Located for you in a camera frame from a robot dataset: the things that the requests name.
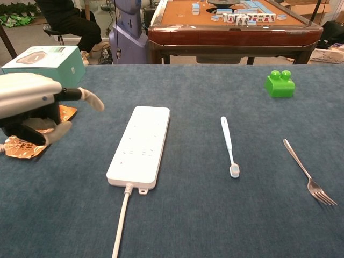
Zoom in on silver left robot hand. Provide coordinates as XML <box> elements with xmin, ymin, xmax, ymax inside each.
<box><xmin>0</xmin><ymin>72</ymin><xmax>105</xmax><ymax>147</ymax></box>

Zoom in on black round stool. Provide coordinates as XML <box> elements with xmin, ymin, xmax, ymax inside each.
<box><xmin>42</xmin><ymin>23</ymin><xmax>66</xmax><ymax>46</ymax></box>

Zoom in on white power strip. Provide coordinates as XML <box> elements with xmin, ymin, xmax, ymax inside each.
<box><xmin>106</xmin><ymin>105</ymin><xmax>171</xmax><ymax>196</ymax></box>

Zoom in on black bag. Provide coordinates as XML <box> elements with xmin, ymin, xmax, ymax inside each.
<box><xmin>319</xmin><ymin>20</ymin><xmax>344</xmax><ymax>51</ymax></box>

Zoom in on white plastic basket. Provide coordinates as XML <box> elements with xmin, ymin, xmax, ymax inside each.
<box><xmin>309</xmin><ymin>47</ymin><xmax>344</xmax><ymax>65</ymax></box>

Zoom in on green toy building block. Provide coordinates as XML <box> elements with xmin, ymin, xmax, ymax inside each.
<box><xmin>264</xmin><ymin>69</ymin><xmax>296</xmax><ymax>98</ymax></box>

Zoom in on blue table cloth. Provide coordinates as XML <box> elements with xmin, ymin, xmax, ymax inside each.
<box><xmin>0</xmin><ymin>64</ymin><xmax>344</xmax><ymax>258</ymax></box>

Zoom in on teal white product box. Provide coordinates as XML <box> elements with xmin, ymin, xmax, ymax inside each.
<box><xmin>1</xmin><ymin>45</ymin><xmax>87</xmax><ymax>84</ymax></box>

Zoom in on hanging black cable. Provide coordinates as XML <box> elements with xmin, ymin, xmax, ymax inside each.
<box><xmin>113</xmin><ymin>0</ymin><xmax>122</xmax><ymax>59</ymax></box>

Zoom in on white power cable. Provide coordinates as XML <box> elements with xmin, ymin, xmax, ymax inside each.
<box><xmin>111</xmin><ymin>182</ymin><xmax>133</xmax><ymax>258</ymax></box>

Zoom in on orange spouted drink pouch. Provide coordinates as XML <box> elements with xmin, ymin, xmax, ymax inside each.
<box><xmin>0</xmin><ymin>104</ymin><xmax>79</xmax><ymax>160</ymax></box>

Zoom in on black mahjong table dial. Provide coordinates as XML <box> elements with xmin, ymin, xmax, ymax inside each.
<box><xmin>206</xmin><ymin>0</ymin><xmax>242</xmax><ymax>6</ymax></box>

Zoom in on green plants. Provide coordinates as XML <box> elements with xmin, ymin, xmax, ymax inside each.
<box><xmin>0</xmin><ymin>2</ymin><xmax>38</xmax><ymax>28</ymax></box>

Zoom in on light blue toothbrush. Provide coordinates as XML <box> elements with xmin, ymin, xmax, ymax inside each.
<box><xmin>220</xmin><ymin>116</ymin><xmax>241</xmax><ymax>178</ymax></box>

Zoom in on brown mahjong table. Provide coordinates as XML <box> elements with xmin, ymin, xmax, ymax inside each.
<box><xmin>147</xmin><ymin>0</ymin><xmax>324</xmax><ymax>66</ymax></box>

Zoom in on silver metal fork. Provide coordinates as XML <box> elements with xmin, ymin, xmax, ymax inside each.
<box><xmin>282</xmin><ymin>138</ymin><xmax>338</xmax><ymax>206</ymax></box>

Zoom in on row of mahjong tiles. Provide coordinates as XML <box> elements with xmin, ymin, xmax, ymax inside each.
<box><xmin>221</xmin><ymin>12</ymin><xmax>277</xmax><ymax>26</ymax></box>

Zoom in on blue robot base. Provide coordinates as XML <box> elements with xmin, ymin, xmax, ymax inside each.
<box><xmin>108</xmin><ymin>0</ymin><xmax>150</xmax><ymax>65</ymax></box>

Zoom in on person in black clothes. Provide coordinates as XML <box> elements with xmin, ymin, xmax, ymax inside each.
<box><xmin>34</xmin><ymin>0</ymin><xmax>103</xmax><ymax>54</ymax></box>

